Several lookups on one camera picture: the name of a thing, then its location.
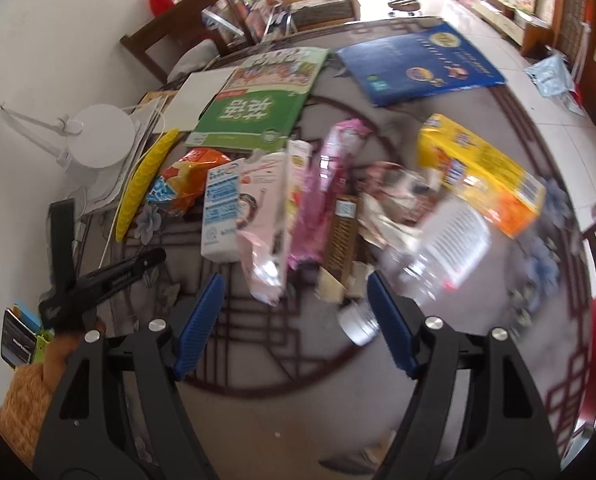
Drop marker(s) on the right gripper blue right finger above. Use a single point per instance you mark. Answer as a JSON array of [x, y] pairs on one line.
[[398, 320]]

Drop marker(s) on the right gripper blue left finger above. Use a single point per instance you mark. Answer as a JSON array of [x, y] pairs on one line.
[[193, 323]]

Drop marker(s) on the white blue milk carton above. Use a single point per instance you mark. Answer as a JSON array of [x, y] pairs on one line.
[[220, 212]]

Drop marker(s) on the clear plastic bottle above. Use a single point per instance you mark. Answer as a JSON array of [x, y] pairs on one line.
[[421, 262]]

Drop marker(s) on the brown chocolate box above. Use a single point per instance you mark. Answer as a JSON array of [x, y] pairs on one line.
[[340, 248]]

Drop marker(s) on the orange snack bag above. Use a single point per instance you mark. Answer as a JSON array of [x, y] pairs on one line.
[[184, 182]]

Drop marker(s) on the pink Pocky box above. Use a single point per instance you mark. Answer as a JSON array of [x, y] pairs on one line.
[[270, 188]]

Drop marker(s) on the yellow juice carton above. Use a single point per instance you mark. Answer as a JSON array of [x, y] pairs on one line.
[[488, 179]]

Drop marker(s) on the pink plastic wrapper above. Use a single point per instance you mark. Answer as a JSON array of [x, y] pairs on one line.
[[326, 178]]

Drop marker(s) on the left hand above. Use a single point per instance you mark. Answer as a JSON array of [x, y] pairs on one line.
[[56, 356]]

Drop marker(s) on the yellow plastic ruler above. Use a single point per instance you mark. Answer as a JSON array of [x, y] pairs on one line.
[[138, 184]]

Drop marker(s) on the white desk lamp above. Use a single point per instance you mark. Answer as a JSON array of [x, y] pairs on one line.
[[91, 146]]

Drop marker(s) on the green textbook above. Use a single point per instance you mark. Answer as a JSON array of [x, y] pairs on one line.
[[260, 102]]

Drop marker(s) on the white paper sheet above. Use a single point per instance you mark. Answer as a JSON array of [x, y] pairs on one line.
[[191, 100]]

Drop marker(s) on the blue book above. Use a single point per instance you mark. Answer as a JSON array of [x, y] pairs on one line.
[[403, 68]]

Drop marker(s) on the blue plastic bag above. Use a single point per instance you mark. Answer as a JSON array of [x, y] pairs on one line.
[[552, 79]]

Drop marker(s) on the magazine rack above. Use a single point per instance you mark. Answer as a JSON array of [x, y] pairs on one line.
[[253, 7]]

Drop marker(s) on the wooden TV cabinet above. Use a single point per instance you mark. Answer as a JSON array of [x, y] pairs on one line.
[[531, 34]]

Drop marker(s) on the dark wooden chair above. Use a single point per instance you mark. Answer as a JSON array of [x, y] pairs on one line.
[[183, 23]]

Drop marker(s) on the small round wheeled stool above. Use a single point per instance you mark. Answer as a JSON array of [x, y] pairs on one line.
[[404, 7]]

